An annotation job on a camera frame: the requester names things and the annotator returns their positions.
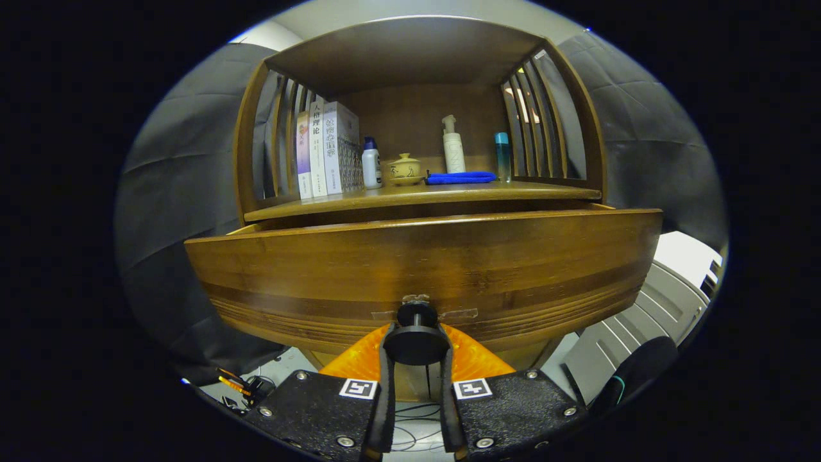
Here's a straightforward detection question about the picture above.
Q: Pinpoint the white pump bottle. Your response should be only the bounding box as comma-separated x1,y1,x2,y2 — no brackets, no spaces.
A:
442,115,466,174

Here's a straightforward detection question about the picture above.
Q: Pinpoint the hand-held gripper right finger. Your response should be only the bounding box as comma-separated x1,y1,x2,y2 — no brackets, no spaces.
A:
439,323,588,462

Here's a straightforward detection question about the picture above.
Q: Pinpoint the blue folded cloth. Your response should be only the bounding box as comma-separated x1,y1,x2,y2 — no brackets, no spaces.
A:
425,171,496,185

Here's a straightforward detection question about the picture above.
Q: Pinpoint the wooden countertop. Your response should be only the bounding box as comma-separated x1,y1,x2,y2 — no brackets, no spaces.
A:
244,180,602,223

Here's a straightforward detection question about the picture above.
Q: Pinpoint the white filing cabinet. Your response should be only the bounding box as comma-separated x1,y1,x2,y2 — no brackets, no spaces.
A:
558,231,724,405

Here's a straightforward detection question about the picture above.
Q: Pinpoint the dark cloth with teal band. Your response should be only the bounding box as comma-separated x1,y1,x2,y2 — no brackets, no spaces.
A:
587,336,679,418

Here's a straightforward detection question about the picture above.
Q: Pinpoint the wooden cabinet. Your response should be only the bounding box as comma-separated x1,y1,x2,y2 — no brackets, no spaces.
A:
232,16,607,404

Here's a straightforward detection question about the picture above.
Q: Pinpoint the clear bottle with teal cap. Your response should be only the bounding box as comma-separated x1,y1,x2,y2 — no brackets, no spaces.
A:
495,132,512,183

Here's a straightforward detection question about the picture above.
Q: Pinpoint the white bottle with blue cap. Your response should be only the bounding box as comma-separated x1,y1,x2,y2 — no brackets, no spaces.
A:
362,137,383,190

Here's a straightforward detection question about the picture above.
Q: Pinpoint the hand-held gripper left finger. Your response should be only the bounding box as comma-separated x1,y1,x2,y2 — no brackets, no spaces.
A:
242,323,397,462

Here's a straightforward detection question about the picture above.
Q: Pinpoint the yellow lidded teacup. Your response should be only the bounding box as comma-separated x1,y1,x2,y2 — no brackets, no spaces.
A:
384,153,425,187

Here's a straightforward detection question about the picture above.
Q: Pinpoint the orange and black tool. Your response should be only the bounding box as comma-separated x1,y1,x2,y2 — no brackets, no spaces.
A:
215,367,276,411

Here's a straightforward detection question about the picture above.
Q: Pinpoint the purple book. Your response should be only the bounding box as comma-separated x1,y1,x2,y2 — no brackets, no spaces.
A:
296,111,314,200

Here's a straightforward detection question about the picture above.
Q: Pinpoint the wooden drawer with black knob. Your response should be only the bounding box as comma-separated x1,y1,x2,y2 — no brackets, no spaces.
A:
185,204,663,392

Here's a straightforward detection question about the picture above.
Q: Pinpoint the white patterned book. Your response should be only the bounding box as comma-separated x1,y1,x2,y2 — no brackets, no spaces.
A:
322,101,364,196

